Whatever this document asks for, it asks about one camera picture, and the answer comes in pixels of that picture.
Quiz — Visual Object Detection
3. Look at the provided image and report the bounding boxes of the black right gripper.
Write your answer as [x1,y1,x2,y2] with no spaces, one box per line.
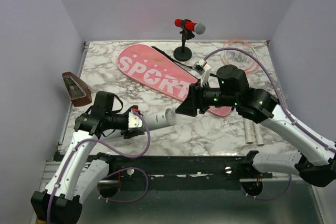
[174,78,238,117]

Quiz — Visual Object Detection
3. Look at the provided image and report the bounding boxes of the white shuttlecock tube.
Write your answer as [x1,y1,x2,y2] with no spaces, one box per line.
[101,110,170,141]

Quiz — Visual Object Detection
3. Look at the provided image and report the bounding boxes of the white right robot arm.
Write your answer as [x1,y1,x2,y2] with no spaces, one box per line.
[176,65,335,187]

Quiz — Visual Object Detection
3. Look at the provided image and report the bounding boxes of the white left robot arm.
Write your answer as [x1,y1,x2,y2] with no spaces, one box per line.
[30,91,148,223]

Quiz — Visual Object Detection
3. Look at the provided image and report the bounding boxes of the black microphone stand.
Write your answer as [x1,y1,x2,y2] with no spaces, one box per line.
[173,29,195,62]

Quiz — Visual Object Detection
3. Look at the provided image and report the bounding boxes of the brown wooden metronome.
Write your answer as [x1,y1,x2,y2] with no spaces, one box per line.
[62,72,92,107]

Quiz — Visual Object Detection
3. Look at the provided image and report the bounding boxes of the pink racket bag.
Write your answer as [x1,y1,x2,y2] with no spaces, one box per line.
[117,44,233,117]

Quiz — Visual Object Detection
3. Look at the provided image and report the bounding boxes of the red microphone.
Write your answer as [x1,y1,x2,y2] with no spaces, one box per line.
[174,19,206,35]

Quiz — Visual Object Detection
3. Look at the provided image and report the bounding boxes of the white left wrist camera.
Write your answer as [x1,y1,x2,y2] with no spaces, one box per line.
[128,111,143,130]

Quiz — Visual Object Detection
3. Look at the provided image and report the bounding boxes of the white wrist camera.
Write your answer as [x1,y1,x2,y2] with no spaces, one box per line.
[128,111,143,130]
[192,59,212,87]

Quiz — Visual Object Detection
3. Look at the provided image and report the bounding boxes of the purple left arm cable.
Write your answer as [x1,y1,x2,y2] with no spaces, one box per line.
[47,110,152,224]

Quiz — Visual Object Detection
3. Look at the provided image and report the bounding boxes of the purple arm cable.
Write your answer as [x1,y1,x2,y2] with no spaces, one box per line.
[47,110,152,224]
[204,48,336,200]

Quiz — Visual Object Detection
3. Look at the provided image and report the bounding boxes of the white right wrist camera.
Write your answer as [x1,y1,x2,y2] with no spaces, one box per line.
[192,59,212,87]

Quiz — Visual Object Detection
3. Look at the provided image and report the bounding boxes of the black bag strap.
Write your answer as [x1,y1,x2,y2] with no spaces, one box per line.
[151,45,218,78]

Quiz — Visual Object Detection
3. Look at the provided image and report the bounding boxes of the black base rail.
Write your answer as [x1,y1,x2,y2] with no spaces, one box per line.
[52,153,274,190]

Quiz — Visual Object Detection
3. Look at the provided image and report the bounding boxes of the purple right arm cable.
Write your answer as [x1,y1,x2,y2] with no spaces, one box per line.
[204,48,336,200]

